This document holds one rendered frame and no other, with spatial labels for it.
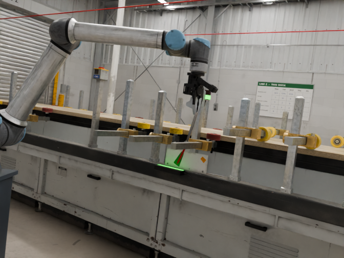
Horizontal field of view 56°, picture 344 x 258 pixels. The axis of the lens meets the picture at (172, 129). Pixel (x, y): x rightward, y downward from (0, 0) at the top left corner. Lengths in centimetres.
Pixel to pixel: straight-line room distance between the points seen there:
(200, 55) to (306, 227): 94
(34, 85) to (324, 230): 153
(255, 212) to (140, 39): 98
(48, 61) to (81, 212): 129
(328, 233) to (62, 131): 203
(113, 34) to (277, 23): 805
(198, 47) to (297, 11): 783
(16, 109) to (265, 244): 149
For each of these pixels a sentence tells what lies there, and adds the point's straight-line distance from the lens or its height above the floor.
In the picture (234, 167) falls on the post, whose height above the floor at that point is 77.
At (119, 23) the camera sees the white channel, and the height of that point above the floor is 183.
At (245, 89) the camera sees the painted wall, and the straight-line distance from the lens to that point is 923.
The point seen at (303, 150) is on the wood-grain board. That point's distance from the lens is 173.
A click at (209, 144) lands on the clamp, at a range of 169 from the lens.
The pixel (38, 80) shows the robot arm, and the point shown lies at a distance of 180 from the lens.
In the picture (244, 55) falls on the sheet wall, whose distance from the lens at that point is 945.
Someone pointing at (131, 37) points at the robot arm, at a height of 131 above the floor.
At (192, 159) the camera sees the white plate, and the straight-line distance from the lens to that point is 172.
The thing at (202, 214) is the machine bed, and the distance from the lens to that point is 203.
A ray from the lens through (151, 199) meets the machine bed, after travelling 222.
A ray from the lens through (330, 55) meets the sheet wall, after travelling 893.
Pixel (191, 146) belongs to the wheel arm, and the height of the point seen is 84.
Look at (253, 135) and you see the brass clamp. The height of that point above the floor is 94.
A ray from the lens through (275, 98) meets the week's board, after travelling 895.
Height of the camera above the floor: 100
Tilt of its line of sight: 3 degrees down
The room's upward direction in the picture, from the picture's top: 7 degrees clockwise
